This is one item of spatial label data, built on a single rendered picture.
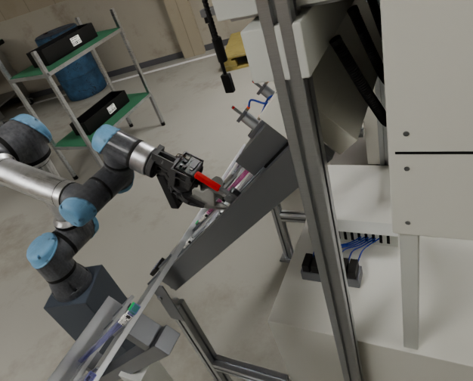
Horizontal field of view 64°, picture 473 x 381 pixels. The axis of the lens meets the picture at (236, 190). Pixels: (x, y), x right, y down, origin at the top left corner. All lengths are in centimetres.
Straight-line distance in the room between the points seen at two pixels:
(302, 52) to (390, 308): 74
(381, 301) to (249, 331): 88
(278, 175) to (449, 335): 58
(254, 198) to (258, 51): 31
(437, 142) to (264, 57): 26
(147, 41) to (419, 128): 539
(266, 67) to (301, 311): 72
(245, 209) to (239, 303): 121
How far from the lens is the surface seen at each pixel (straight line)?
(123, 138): 96
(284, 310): 109
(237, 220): 79
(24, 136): 129
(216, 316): 194
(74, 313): 161
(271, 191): 70
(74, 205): 97
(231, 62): 459
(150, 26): 574
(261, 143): 69
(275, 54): 51
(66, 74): 562
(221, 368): 142
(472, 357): 102
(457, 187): 63
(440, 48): 52
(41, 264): 149
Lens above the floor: 151
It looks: 36 degrees down
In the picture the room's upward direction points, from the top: 20 degrees counter-clockwise
